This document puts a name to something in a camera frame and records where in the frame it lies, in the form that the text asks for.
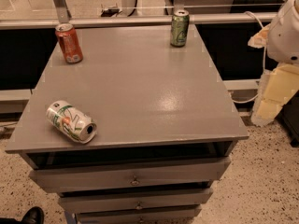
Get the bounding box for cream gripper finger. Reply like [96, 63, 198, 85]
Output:
[248, 24, 270, 49]
[251, 63, 299, 127]

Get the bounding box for green soda can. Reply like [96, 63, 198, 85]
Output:
[170, 9, 190, 47]

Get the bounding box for orange soda can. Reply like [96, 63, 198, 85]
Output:
[55, 23, 83, 63]

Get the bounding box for white 7up can lying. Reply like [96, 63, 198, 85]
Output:
[46, 100, 97, 144]

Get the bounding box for grey drawer cabinet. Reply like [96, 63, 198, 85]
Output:
[4, 23, 250, 224]

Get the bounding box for middle grey drawer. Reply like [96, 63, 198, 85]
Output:
[59, 188, 213, 213]

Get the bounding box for grey drawer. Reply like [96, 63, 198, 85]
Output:
[77, 205, 201, 224]
[59, 188, 213, 213]
[30, 157, 231, 193]

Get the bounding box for bottom grey drawer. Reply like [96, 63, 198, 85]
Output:
[77, 205, 201, 224]

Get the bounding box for top grey drawer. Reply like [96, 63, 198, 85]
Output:
[30, 157, 231, 193]

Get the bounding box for black shoe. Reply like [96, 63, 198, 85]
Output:
[21, 206, 44, 224]

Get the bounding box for white cable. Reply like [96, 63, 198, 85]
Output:
[230, 10, 269, 105]

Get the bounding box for metal railing frame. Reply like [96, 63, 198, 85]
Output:
[0, 0, 286, 29]

